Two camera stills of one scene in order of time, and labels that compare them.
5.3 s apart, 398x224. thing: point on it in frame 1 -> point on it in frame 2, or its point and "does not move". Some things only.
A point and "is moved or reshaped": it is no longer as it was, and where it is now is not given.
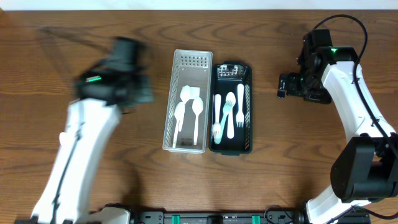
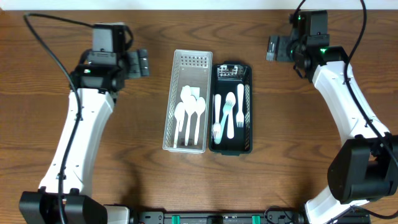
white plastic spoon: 64,139 is moved or reshaped
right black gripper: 294,86 -> 283,48
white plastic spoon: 179,114 does not move
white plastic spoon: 198,107 does not move
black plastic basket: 225,78 does not move
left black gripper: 123,52 -> 134,64
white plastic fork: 239,116 does not move
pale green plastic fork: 226,108 does not move
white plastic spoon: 231,96 does not move
